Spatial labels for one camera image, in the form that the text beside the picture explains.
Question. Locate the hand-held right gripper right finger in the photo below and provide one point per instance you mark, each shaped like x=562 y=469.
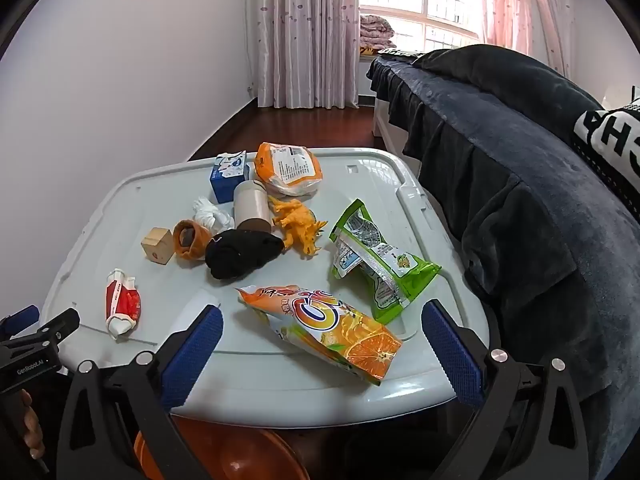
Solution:
x=452 y=355

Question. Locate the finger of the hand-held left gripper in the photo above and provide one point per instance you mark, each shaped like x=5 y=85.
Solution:
x=55 y=329
x=20 y=319

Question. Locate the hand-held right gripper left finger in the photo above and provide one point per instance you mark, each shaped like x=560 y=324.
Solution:
x=195 y=355

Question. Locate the red white packet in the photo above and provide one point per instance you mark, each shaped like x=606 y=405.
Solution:
x=122 y=302

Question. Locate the orange plastic basin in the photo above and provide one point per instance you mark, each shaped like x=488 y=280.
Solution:
x=225 y=452

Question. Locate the black sock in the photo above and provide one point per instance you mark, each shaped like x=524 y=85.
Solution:
x=240 y=255

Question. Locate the orange grey sock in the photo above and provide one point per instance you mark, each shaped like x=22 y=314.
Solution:
x=197 y=245

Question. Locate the green snack packet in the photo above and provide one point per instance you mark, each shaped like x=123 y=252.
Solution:
x=385 y=265

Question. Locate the small wooden block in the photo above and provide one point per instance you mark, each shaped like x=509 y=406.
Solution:
x=156 y=245

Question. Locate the orange fruit print snack packet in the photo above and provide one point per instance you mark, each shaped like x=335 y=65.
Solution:
x=325 y=330

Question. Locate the orange toy dinosaur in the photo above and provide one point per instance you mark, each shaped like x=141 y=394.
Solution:
x=295 y=220

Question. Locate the person's left hand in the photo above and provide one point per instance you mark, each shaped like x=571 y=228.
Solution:
x=32 y=427

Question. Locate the white crumpled tissue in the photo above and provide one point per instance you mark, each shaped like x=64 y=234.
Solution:
x=212 y=217

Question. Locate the dark blue bed cover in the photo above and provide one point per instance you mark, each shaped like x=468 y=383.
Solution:
x=525 y=220

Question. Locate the white brown cylinder cup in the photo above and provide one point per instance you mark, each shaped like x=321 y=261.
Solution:
x=250 y=205

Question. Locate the pale plastic storage box lid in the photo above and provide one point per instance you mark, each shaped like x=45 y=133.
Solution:
x=150 y=195

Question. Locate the blue tissue pack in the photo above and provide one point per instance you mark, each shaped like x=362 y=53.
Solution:
x=227 y=180

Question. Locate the orange white bread packet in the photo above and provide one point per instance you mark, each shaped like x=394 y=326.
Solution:
x=290 y=167

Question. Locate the black white printed pillow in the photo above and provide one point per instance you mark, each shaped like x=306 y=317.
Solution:
x=607 y=135

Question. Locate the black fleece blanket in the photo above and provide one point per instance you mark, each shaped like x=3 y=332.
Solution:
x=490 y=70

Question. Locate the yellow black printed cloth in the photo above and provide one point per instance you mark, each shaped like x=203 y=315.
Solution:
x=369 y=50

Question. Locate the folded pink quilt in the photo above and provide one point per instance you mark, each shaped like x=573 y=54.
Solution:
x=375 y=30

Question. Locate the pale spotted curtain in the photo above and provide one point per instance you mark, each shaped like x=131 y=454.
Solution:
x=305 y=35

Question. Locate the pink curtain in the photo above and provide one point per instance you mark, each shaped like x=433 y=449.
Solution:
x=520 y=5

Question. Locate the white bed frame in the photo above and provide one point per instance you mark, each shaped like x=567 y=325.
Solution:
x=387 y=130

